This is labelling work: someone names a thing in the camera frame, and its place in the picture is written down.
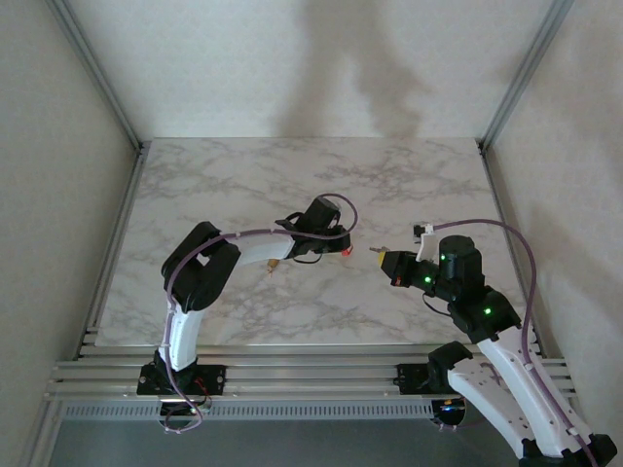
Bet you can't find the round cable port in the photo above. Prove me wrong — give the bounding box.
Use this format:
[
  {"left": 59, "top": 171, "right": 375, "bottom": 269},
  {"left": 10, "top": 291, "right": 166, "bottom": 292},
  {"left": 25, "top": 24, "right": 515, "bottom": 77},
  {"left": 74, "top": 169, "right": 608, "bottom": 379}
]
[
  {"left": 431, "top": 397, "right": 472, "bottom": 432},
  {"left": 159, "top": 399, "right": 211, "bottom": 434}
]

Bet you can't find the left aluminium frame post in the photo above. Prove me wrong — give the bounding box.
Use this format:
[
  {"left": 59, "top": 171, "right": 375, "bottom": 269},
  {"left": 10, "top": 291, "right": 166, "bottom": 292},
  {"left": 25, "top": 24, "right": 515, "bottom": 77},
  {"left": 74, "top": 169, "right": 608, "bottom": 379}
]
[{"left": 46, "top": 0, "right": 146, "bottom": 152}]

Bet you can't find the right aluminium side rail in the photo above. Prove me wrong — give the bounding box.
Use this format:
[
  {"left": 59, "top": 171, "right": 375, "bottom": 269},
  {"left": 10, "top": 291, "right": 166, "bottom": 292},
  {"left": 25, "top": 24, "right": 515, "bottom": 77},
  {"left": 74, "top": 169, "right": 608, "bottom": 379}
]
[{"left": 479, "top": 140, "right": 546, "bottom": 359}]

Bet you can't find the right aluminium frame post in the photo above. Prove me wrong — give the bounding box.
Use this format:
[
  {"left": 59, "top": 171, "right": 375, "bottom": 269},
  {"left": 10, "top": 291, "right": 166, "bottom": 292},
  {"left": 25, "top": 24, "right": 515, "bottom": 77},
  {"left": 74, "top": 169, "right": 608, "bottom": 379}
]
[{"left": 478, "top": 0, "right": 576, "bottom": 152}]

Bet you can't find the aluminium frame post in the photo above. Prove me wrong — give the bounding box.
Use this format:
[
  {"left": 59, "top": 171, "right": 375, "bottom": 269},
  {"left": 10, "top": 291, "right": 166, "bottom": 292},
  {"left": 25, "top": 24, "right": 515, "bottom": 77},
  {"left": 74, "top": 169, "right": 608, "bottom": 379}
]
[
  {"left": 478, "top": 0, "right": 576, "bottom": 152},
  {"left": 46, "top": 0, "right": 146, "bottom": 152}
]

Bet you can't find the aluminium side rail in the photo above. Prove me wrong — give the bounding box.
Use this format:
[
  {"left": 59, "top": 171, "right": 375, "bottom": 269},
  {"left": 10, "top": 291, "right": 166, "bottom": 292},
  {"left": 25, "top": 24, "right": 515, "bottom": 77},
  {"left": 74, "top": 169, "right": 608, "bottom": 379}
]
[
  {"left": 479, "top": 140, "right": 546, "bottom": 359},
  {"left": 77, "top": 143, "right": 150, "bottom": 361}
]

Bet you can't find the grey slotted cable duct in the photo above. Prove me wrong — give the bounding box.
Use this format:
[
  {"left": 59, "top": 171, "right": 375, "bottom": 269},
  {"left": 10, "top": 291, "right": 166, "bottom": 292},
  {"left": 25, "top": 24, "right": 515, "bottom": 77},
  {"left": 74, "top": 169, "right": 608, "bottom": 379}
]
[{"left": 61, "top": 401, "right": 435, "bottom": 420}]

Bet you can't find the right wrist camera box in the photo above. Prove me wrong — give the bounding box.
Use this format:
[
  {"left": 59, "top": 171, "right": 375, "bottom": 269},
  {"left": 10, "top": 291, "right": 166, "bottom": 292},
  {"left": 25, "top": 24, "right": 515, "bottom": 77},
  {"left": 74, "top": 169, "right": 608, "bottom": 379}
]
[{"left": 411, "top": 221, "right": 450, "bottom": 260}]

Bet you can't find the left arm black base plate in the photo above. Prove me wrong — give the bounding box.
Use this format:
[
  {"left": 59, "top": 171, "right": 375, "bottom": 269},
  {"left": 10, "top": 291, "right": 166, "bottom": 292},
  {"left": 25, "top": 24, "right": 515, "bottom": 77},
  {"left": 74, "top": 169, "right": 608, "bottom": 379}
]
[{"left": 137, "top": 364, "right": 229, "bottom": 396}]

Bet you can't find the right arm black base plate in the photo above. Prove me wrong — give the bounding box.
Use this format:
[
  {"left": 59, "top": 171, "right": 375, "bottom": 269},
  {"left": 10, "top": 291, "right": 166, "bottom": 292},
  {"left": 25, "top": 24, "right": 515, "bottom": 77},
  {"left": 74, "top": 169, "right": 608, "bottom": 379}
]
[{"left": 397, "top": 362, "right": 439, "bottom": 395}]

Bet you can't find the left aluminium side rail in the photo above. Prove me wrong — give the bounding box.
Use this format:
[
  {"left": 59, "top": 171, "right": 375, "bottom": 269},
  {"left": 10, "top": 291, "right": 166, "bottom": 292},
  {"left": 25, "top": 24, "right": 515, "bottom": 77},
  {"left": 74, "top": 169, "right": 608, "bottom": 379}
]
[{"left": 77, "top": 143, "right": 150, "bottom": 361}]

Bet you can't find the aluminium rail beam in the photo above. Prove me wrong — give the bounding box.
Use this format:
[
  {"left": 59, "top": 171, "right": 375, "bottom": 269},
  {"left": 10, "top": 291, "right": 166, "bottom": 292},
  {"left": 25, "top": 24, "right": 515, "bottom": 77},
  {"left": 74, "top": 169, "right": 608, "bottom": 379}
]
[{"left": 46, "top": 342, "right": 580, "bottom": 403}]

